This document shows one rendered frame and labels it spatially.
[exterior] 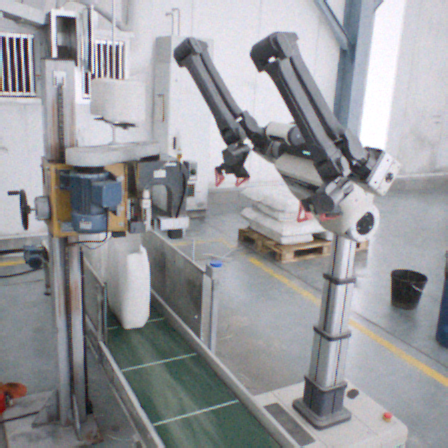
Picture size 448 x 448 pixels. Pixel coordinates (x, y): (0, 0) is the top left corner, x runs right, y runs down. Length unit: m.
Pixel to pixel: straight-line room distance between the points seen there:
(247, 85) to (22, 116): 3.37
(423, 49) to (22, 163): 6.76
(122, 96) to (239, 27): 5.17
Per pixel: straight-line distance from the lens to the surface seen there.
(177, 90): 6.01
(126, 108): 2.00
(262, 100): 7.28
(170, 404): 2.24
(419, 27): 9.24
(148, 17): 5.50
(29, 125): 4.89
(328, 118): 1.53
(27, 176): 4.95
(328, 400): 2.36
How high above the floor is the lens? 1.71
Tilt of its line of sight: 17 degrees down
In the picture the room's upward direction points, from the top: 3 degrees clockwise
